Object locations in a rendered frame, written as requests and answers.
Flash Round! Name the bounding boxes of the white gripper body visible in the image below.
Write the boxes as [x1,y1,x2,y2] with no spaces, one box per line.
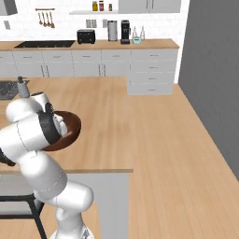
[53,112,68,137]

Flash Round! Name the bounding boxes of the brown bowl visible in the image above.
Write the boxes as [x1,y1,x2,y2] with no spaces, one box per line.
[41,110,82,152]

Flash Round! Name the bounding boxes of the grey soap dispenser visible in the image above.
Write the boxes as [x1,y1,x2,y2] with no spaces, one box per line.
[17,76,31,98]

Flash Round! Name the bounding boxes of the dark sink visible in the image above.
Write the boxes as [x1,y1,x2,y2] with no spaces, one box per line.
[0,80,31,101]

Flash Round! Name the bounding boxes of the grey base cupboard run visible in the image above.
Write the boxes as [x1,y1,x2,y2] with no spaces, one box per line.
[0,48,180,96]

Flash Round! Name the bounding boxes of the black hob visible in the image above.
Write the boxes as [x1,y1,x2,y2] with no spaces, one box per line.
[13,40,77,49]

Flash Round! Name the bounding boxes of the black stool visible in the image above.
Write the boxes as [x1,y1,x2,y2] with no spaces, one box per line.
[0,193,49,239]

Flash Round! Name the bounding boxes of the black toaster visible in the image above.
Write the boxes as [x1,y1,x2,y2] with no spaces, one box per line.
[77,29,96,45]

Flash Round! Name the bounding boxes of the grey kitchen island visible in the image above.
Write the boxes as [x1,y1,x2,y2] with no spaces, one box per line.
[0,169,134,239]

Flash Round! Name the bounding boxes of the steel canister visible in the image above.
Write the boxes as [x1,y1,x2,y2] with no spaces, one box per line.
[107,20,119,42]

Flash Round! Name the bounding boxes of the black coffee machine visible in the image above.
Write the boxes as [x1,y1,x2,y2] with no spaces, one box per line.
[119,20,132,45]

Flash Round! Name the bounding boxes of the grey range hood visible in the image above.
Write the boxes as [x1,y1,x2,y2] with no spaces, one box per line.
[0,0,19,17]

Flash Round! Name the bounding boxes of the dark grey tall cabinet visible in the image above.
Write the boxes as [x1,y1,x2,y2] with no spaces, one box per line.
[177,0,239,182]

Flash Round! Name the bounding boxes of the grey double wall socket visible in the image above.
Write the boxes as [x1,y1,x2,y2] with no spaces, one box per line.
[85,19,98,29]

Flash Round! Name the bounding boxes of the white wall shelf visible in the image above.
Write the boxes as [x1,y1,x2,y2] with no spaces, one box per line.
[68,9,120,16]

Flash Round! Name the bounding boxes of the grey wall cupboards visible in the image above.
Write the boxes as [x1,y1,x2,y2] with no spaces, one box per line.
[118,0,182,15]

